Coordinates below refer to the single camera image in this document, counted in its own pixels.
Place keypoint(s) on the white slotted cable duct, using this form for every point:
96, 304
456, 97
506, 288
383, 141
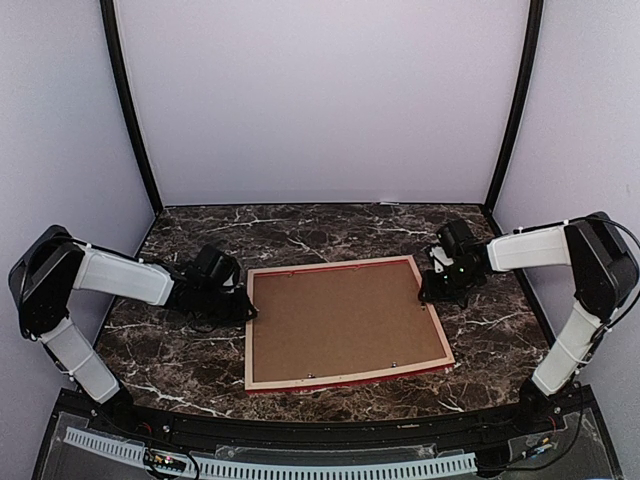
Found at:
192, 466

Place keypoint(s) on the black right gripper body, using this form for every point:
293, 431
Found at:
451, 287

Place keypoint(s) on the right black corner post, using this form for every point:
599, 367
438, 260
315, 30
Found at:
518, 103

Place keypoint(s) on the black front table rail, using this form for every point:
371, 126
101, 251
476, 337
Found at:
482, 429

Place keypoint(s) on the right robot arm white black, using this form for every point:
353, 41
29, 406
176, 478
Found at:
600, 254

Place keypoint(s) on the brown cardboard backing board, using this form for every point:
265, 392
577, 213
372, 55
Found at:
340, 325

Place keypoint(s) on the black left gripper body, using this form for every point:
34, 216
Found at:
222, 312

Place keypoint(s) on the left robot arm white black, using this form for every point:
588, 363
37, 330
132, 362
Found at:
56, 264

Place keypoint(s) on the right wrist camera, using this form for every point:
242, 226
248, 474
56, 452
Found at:
440, 260

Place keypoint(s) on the black corner post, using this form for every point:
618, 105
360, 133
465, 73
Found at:
518, 103
119, 72

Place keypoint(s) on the left black corner post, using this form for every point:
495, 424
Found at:
119, 72

